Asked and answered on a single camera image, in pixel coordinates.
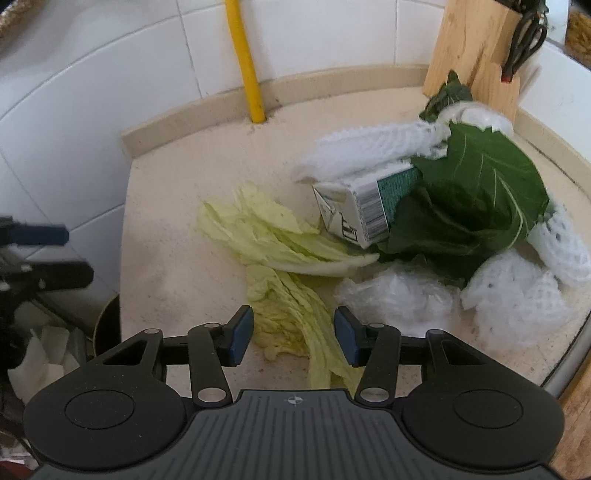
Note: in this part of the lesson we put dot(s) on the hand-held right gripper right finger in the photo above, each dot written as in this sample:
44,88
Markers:
348,337

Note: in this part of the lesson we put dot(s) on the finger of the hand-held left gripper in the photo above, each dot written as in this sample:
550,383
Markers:
55,274
41,234

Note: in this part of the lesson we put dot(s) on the napa cabbage leaf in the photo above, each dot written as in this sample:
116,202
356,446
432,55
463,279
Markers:
268,235
295,314

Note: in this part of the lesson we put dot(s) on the yellow pipe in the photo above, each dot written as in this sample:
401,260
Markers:
244,60

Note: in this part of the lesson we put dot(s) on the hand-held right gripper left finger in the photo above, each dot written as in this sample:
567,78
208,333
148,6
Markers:
242,337

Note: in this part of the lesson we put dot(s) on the black scissors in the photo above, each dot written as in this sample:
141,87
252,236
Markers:
524,41

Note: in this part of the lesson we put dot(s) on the metal sink rim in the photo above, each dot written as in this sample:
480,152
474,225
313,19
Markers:
570,355

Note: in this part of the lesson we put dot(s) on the small dark green leaf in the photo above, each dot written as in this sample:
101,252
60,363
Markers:
448,97

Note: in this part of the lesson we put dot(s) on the green and white carton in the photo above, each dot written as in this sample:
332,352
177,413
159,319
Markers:
360,203

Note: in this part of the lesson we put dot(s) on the white cabbage stalk pieces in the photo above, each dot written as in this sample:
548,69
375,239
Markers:
41,360

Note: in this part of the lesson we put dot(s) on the large green leaf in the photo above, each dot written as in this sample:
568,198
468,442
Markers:
471,194

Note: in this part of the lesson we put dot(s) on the wooden knife block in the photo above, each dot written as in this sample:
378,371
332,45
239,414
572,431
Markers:
466,41

